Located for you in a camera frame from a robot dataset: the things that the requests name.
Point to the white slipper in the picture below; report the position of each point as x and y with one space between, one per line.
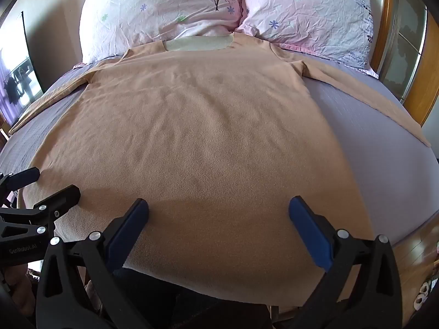
425 288
419 304

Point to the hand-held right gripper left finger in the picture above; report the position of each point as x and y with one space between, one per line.
132 228

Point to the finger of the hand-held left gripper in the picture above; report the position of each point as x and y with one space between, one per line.
61 197
22 177

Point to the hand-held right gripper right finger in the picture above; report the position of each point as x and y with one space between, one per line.
310 234

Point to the dark glossy screen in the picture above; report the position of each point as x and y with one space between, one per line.
19 75

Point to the pink floral pillow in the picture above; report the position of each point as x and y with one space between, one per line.
308 13

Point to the floral pillow with tree print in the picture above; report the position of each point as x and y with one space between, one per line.
137 13

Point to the wooden headboard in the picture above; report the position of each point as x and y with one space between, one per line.
408 48
386 24

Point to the beige long-sleeve shirt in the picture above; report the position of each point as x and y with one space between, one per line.
205 126

